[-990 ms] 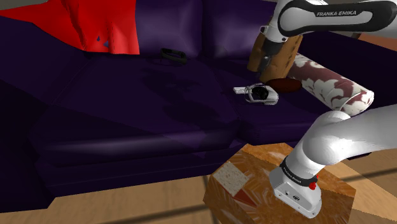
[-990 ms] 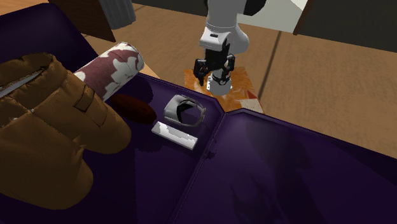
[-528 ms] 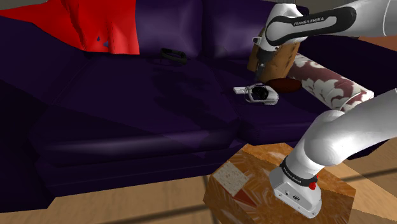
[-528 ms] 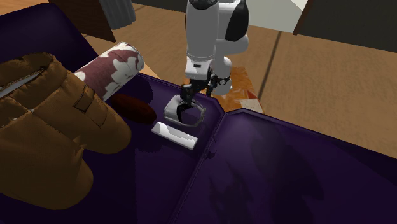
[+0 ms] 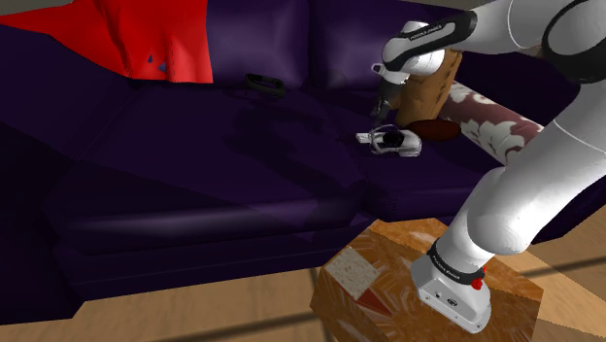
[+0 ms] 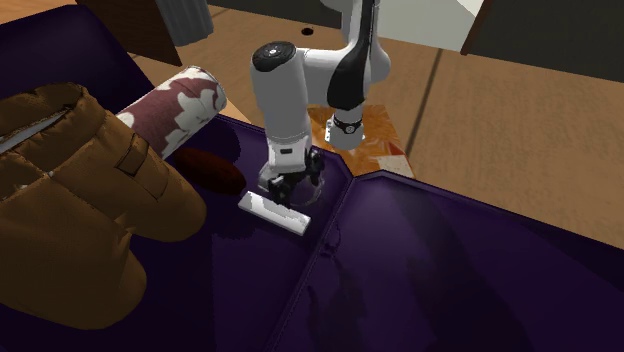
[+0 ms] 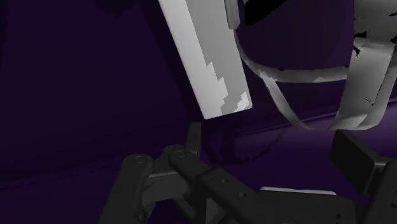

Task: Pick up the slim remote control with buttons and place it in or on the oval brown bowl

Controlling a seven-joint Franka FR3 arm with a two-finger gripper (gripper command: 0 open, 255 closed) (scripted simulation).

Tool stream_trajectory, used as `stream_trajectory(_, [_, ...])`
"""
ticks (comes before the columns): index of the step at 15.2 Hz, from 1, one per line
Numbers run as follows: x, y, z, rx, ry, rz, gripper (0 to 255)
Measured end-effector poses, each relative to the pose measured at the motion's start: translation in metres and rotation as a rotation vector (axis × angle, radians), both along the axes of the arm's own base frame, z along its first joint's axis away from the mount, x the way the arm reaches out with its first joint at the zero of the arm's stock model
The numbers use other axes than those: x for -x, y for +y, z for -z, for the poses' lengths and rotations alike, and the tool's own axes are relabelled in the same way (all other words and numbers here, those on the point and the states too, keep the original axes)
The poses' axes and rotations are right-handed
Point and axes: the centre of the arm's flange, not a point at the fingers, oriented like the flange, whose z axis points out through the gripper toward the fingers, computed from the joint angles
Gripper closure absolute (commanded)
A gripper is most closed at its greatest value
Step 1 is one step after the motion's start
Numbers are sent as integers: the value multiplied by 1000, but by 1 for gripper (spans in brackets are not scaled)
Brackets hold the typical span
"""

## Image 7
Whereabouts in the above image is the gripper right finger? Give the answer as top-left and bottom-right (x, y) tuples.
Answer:
(330, 129), (397, 224)

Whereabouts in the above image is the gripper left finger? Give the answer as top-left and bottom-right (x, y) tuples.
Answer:
(98, 122), (218, 224)

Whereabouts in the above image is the white flat rectangular box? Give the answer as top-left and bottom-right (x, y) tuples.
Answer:
(157, 0), (253, 120)

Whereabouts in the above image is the purple sofa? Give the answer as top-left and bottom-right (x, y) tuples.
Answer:
(0, 0), (397, 224)

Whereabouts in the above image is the grey bag with straps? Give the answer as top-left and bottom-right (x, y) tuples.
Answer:
(223, 0), (397, 131)

